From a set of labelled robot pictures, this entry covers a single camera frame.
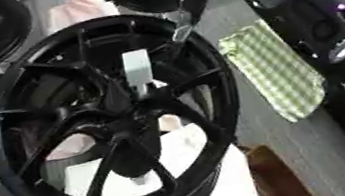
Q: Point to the silver and black right robot arm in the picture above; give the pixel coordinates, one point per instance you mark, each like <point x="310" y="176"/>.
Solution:
<point x="317" y="27"/>

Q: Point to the black spoked wheel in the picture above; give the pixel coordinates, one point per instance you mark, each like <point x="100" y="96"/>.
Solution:
<point x="116" y="113"/>

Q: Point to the white wheel stand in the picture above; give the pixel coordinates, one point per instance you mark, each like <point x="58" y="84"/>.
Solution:
<point x="230" y="188"/>

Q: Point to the pale pink bag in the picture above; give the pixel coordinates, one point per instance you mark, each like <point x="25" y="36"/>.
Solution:
<point x="80" y="9"/>

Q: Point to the brown wooden board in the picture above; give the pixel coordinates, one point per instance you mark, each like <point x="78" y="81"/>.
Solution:
<point x="276" y="179"/>

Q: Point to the silver metal bracket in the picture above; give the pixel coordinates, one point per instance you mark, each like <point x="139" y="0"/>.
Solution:
<point x="182" y="32"/>

